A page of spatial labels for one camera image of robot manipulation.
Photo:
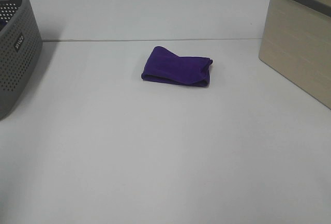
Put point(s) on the purple towel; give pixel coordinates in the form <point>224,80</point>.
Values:
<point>163,66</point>

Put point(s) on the beige bin with grey rim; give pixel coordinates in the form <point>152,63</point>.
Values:
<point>296,44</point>

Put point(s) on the grey perforated plastic basket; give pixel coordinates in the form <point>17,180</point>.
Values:
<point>21,46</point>

